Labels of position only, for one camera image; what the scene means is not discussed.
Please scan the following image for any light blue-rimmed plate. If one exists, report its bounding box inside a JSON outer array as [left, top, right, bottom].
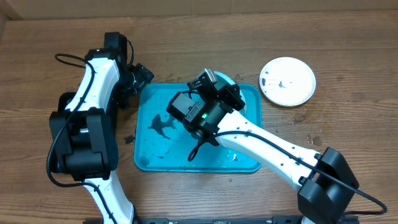
[[215, 71, 248, 116]]

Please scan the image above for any white plate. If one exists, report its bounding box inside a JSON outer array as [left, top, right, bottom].
[[259, 57, 317, 107]]

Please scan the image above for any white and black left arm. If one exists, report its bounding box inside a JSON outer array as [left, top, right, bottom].
[[46, 32, 154, 223]]

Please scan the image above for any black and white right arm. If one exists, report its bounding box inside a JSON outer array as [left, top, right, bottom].
[[169, 77, 388, 223]]

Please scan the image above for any black water tray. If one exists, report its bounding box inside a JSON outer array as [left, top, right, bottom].
[[58, 92, 118, 133]]

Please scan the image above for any teal plastic serving tray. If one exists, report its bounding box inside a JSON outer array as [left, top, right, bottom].
[[134, 83, 261, 173]]

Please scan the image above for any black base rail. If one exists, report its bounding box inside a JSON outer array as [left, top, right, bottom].
[[83, 215, 360, 224]]

